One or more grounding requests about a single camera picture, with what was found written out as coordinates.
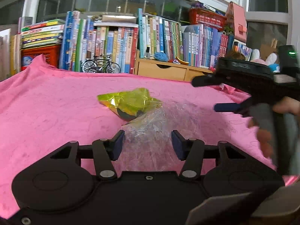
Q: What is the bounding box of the yellow snack wrapper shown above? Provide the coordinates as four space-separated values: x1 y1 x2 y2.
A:
97 88 162 121

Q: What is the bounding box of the row of upright books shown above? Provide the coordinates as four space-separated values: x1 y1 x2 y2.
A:
58 9 228 73

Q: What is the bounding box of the clear plastic wrap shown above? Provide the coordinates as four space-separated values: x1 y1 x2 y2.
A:
115 101 201 173

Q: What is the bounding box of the red storage box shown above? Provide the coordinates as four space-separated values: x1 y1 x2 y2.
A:
20 44 62 71

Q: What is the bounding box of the red plastic basket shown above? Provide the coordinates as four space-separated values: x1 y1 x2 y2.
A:
189 8 227 31

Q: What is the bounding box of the pink box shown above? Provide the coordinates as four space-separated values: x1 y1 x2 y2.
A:
225 1 247 43

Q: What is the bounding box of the pink towel table cloth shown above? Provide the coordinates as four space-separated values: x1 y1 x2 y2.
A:
0 54 300 220

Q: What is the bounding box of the blue Doraemon plush toy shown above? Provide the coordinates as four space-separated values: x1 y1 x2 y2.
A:
268 63 280 73

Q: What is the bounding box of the white bunny plush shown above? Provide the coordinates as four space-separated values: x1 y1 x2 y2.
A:
250 49 278 66

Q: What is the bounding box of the stack of flat books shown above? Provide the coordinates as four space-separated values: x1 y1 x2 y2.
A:
21 19 65 49

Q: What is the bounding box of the person's right hand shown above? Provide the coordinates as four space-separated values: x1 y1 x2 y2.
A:
248 96 300 159

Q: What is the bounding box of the miniature bicycle model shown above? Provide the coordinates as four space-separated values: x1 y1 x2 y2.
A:
81 55 121 74

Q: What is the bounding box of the wooden drawer organizer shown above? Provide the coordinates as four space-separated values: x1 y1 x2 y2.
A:
134 50 212 82

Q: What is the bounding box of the blue yarn ball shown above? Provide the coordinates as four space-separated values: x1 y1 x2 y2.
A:
154 52 168 62

